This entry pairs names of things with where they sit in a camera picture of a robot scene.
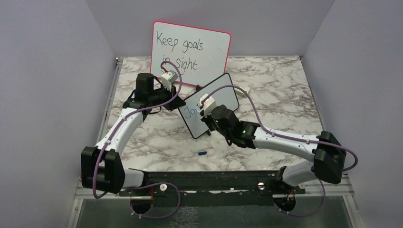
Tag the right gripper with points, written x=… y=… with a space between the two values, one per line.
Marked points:
x=206 y=120

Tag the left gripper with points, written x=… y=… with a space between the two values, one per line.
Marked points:
x=177 y=102

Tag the black framed small whiteboard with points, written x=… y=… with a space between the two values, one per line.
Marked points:
x=191 y=113

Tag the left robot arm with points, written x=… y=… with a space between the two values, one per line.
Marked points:
x=101 y=165

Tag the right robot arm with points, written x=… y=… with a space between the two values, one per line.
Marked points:
x=323 y=155

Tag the pink framed whiteboard with writing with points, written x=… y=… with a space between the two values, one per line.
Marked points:
x=200 y=54

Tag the white eraser box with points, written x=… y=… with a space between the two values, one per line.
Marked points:
x=240 y=88

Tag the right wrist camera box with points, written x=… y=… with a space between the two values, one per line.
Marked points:
x=206 y=104

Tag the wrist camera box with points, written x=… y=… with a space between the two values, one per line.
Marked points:
x=168 y=78
x=206 y=104

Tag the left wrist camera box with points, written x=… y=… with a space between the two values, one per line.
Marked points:
x=168 y=78

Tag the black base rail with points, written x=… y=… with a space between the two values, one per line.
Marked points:
x=211 y=188

